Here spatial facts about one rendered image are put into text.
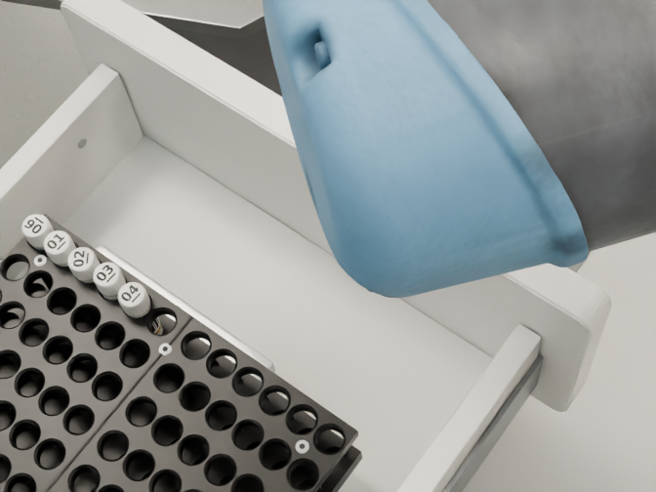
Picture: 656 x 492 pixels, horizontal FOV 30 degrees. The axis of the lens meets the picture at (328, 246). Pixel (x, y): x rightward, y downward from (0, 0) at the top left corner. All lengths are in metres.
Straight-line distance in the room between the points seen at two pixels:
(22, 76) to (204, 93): 1.22
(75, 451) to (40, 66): 1.28
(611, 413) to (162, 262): 0.25
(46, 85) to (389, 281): 1.52
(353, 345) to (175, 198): 0.12
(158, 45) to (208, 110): 0.04
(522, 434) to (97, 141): 0.27
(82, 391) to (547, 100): 0.34
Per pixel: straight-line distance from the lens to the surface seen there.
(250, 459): 0.50
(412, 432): 0.57
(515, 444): 0.64
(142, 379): 0.52
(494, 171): 0.22
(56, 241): 0.54
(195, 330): 0.52
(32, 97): 1.74
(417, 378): 0.57
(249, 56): 0.99
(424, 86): 0.21
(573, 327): 0.50
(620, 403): 0.66
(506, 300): 0.51
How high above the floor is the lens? 1.38
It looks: 63 degrees down
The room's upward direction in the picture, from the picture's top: 9 degrees counter-clockwise
